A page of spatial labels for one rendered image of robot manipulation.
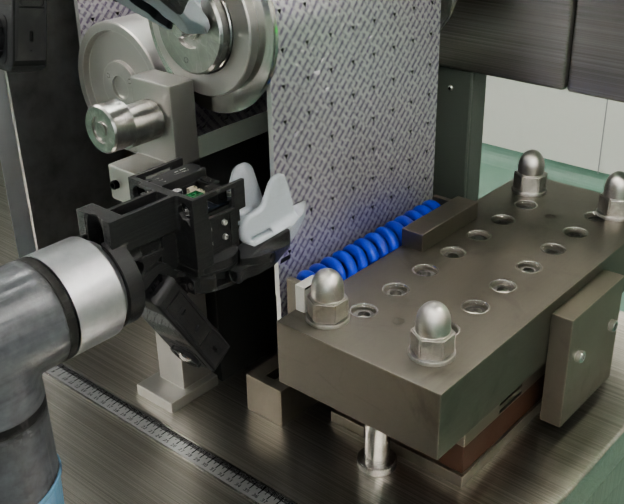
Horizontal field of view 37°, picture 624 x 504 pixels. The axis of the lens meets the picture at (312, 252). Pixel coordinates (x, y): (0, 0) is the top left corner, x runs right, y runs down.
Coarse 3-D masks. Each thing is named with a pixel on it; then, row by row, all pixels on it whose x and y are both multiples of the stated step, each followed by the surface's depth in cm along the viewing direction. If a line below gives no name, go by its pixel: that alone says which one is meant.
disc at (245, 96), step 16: (256, 0) 69; (272, 16) 69; (272, 32) 69; (272, 48) 70; (256, 64) 71; (272, 64) 70; (256, 80) 72; (208, 96) 76; (224, 96) 75; (240, 96) 74; (256, 96) 73; (224, 112) 76
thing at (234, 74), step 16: (224, 0) 70; (240, 0) 69; (240, 16) 69; (256, 16) 70; (240, 32) 70; (256, 32) 70; (160, 48) 77; (240, 48) 71; (256, 48) 70; (176, 64) 76; (240, 64) 71; (208, 80) 74; (224, 80) 73; (240, 80) 72
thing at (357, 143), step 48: (432, 48) 88; (288, 96) 74; (336, 96) 79; (384, 96) 84; (432, 96) 90; (288, 144) 76; (336, 144) 81; (384, 144) 86; (432, 144) 93; (336, 192) 83; (384, 192) 88; (432, 192) 95; (336, 240) 85
